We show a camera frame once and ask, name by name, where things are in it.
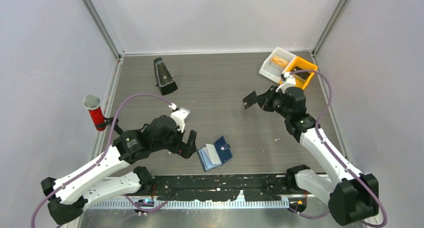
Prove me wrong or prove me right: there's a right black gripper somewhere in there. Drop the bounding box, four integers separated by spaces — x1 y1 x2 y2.
254 85 292 119

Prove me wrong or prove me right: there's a grey credit card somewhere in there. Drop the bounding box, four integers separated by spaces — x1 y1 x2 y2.
242 91 258 110

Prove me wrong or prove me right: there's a blue leather card holder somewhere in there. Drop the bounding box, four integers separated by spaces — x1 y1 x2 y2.
196 136 233 172

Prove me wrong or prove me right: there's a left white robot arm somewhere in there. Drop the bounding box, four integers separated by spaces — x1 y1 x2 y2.
41 115 197 226

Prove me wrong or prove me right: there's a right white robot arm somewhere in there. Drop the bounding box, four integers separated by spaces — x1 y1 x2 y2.
253 86 379 226

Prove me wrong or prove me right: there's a white plastic bin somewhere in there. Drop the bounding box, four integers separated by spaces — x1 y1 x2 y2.
259 47 297 84

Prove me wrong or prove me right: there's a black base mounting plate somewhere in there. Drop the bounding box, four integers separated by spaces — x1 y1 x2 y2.
136 174 305 202

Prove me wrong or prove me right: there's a black box in bin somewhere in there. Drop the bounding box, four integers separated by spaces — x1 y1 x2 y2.
291 66 311 82

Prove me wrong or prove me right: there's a yellow plastic bin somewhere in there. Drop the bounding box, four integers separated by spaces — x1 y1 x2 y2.
283 56 318 90

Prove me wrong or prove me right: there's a black metronome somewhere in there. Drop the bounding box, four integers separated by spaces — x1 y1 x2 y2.
153 57 178 96

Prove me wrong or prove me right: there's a red microphone with stand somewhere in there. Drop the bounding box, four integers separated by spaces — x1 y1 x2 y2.
83 94 124 135

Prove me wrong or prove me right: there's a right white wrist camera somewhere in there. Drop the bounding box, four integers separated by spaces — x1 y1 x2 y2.
276 72 296 93

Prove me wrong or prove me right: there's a slotted aluminium rail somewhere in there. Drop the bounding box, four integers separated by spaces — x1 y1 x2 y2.
91 198 290 210

